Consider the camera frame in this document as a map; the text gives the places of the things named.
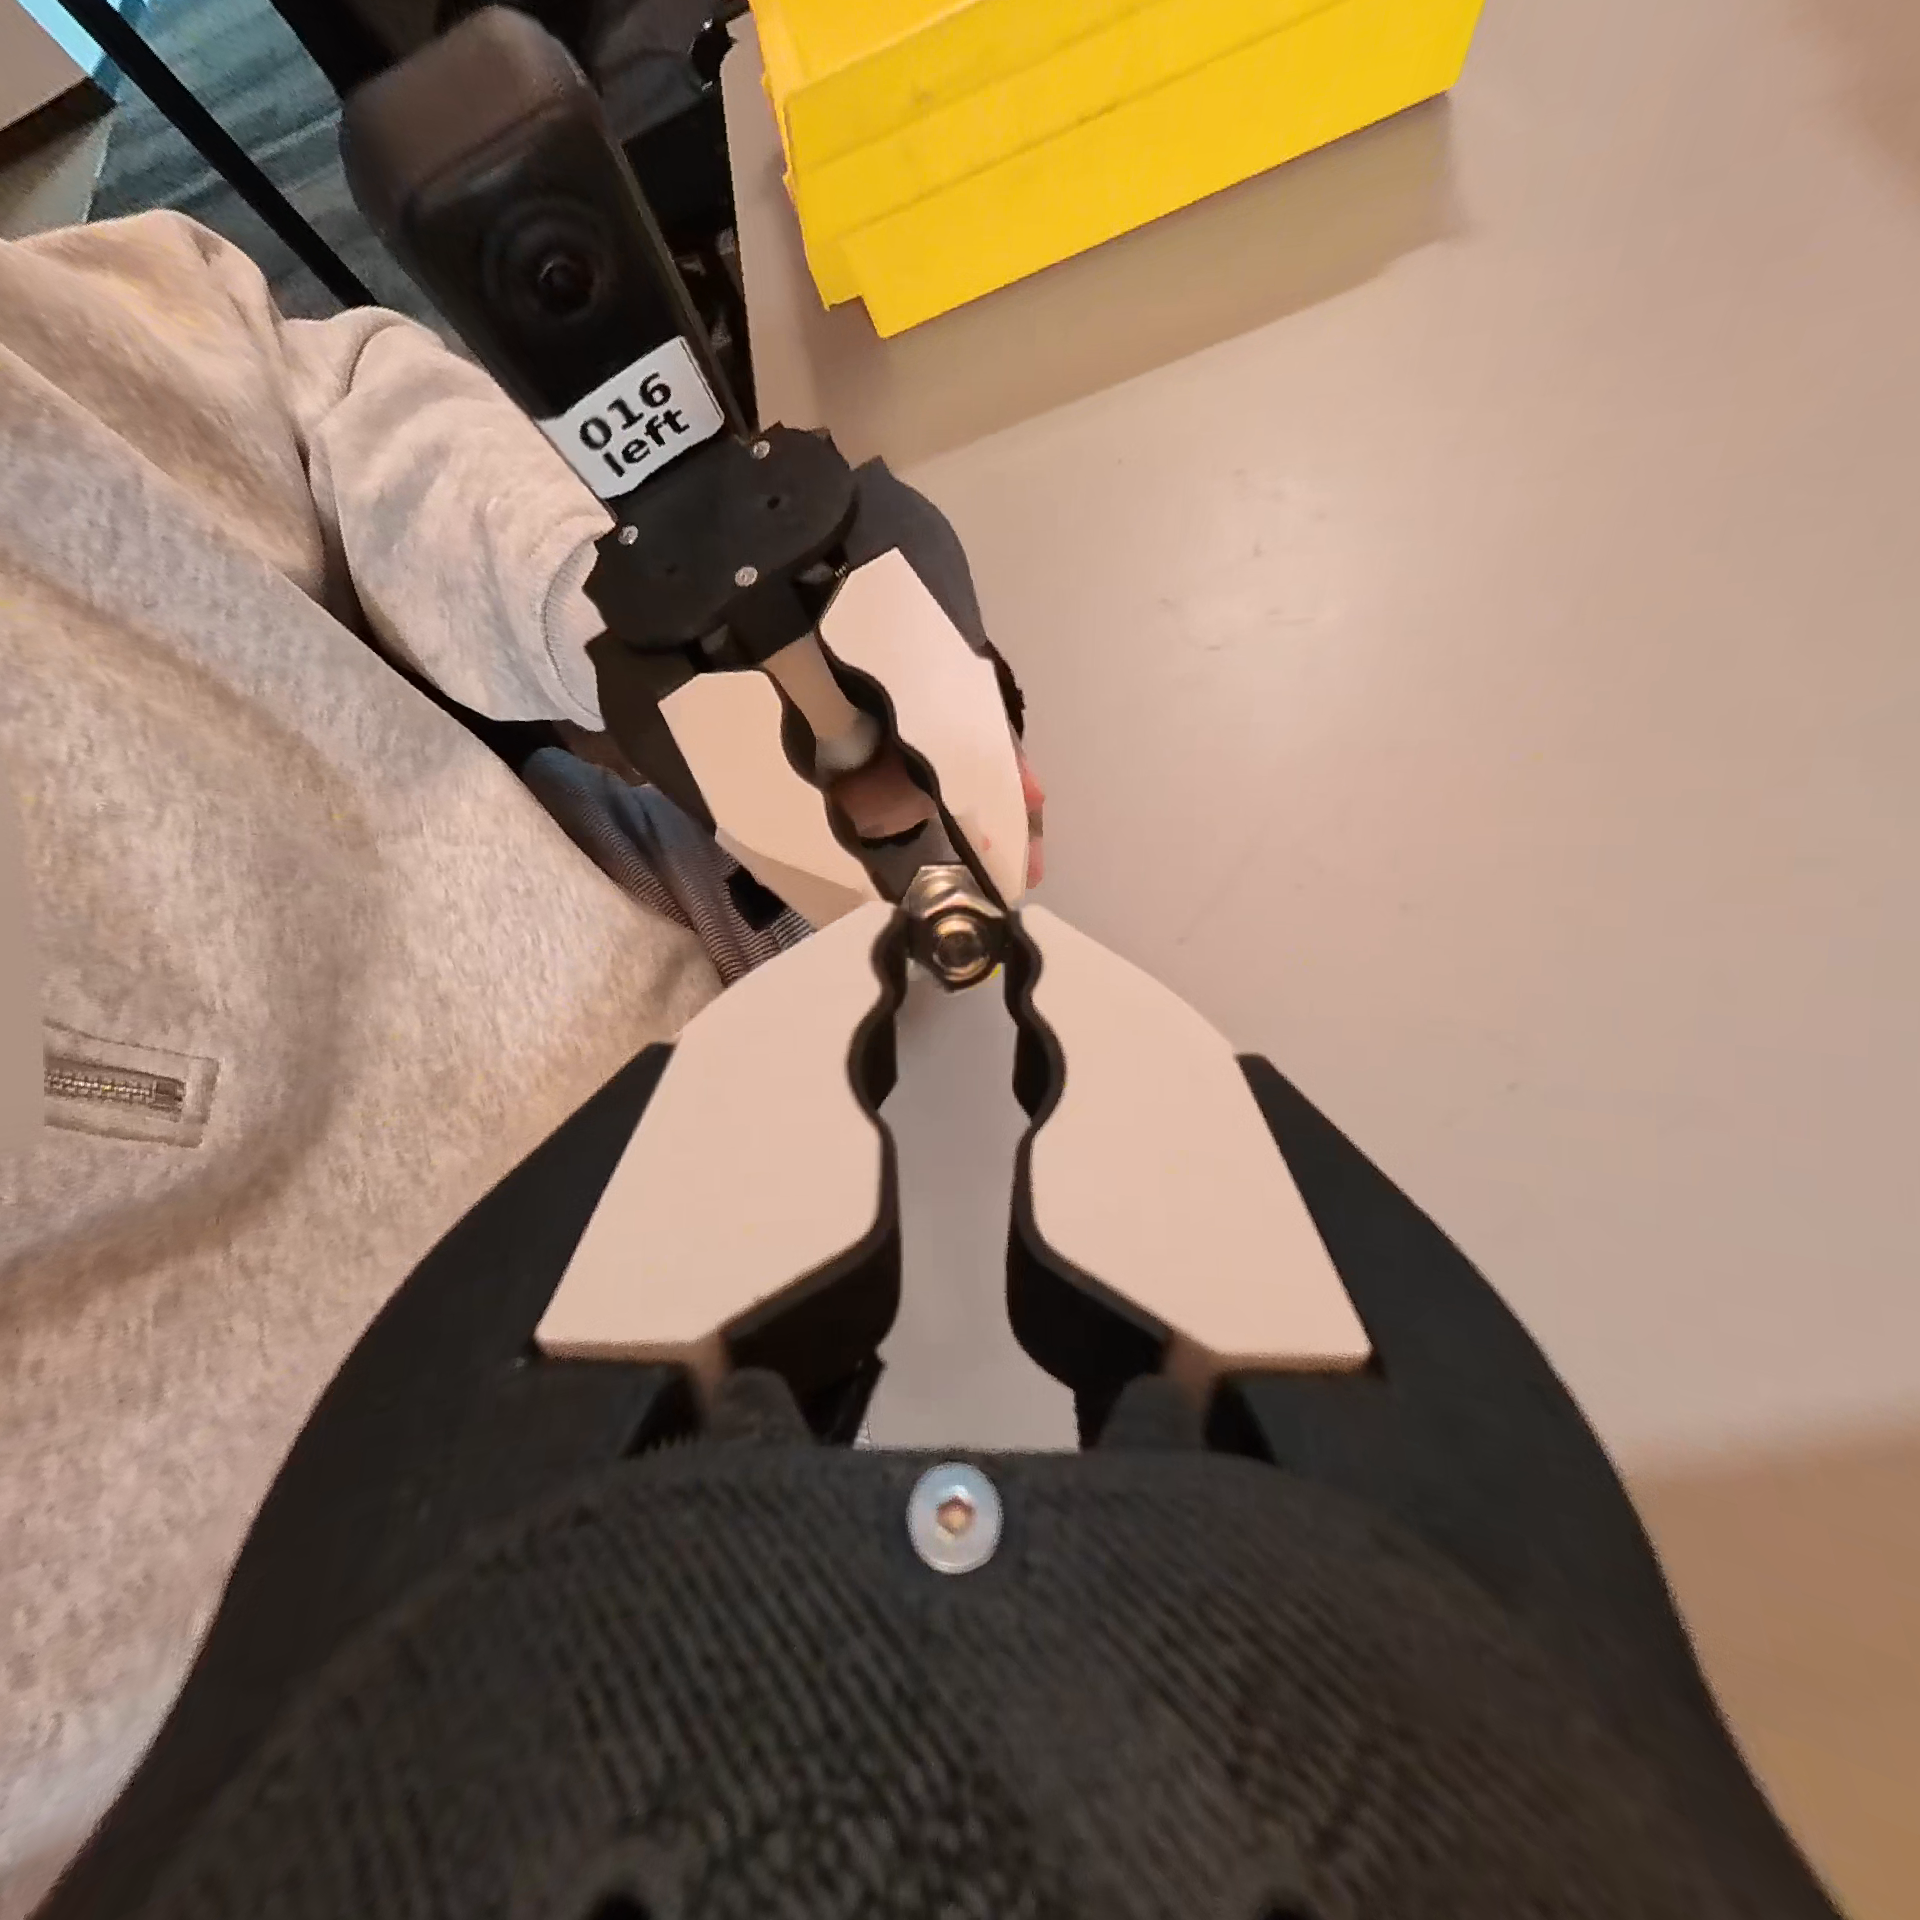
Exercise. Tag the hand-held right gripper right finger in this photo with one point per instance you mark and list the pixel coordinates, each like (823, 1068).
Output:
(1187, 1187)

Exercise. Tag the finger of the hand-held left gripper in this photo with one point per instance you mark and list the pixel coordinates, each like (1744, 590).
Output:
(749, 764)
(961, 705)

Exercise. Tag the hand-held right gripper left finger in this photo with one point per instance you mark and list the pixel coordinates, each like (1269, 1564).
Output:
(736, 1170)

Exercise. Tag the steel bolt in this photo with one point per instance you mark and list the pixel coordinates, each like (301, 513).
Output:
(938, 892)

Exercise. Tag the yellow plastic bin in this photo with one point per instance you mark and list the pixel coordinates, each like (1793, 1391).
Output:
(1124, 119)

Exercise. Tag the person's left forearm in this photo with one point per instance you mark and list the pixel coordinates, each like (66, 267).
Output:
(452, 510)

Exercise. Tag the grey desk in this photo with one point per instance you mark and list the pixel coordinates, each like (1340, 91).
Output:
(1425, 747)

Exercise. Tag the person's left hand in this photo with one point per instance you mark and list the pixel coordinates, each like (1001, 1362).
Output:
(888, 794)

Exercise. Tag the person's striped shirt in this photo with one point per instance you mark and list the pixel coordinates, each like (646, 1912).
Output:
(675, 855)

